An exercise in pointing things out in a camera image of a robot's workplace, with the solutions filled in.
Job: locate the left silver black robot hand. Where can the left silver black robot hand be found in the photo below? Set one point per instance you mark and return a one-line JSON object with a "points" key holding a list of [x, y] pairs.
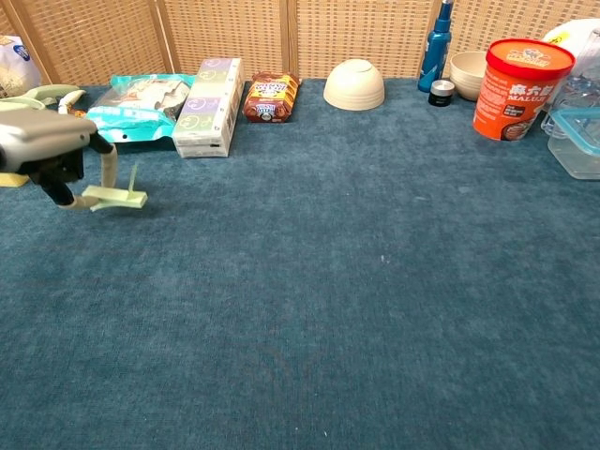
{"points": [[42, 136]]}

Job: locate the small orange wrapped candy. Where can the small orange wrapped candy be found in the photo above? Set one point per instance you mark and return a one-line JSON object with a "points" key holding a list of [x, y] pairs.
{"points": [[77, 112]]}

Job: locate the green yellow sponge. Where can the green yellow sponge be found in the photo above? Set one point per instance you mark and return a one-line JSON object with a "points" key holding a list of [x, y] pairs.
{"points": [[11, 180]]}

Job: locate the white flour bag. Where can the white flour bag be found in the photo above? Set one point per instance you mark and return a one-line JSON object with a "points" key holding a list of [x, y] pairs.
{"points": [[14, 70]]}

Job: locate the teal plastic snack bag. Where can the teal plastic snack bag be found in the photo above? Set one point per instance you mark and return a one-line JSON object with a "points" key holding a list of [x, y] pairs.
{"points": [[136, 112]]}

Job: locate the white purple box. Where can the white purple box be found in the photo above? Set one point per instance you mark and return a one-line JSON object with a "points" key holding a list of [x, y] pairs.
{"points": [[208, 108]]}

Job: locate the brown cookie pack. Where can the brown cookie pack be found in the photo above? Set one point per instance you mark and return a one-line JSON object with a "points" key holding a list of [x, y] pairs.
{"points": [[272, 96]]}

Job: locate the woven bamboo folding screen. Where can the woven bamboo folding screen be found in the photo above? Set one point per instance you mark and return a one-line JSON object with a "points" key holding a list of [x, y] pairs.
{"points": [[262, 33]]}

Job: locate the teal blue table cloth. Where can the teal blue table cloth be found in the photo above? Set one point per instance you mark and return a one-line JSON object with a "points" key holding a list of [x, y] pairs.
{"points": [[300, 281]]}

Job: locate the upturned beige bowl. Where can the upturned beige bowl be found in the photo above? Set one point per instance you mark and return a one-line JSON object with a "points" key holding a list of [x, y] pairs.
{"points": [[354, 86]]}

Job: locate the small black silver jar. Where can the small black silver jar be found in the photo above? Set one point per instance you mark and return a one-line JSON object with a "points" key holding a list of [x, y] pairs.
{"points": [[441, 93]]}

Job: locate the blue spray bottle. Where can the blue spray bottle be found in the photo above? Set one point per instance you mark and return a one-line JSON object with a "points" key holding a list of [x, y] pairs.
{"points": [[436, 51]]}

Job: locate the upright beige bowl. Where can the upright beige bowl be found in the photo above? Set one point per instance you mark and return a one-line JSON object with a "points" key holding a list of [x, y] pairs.
{"points": [[469, 75]]}

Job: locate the orange instant noodle cup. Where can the orange instant noodle cup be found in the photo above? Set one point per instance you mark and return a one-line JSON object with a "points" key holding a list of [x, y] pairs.
{"points": [[515, 94]]}

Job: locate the clear blue rimmed food container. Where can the clear blue rimmed food container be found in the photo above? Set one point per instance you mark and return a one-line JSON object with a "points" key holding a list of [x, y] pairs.
{"points": [[576, 150]]}

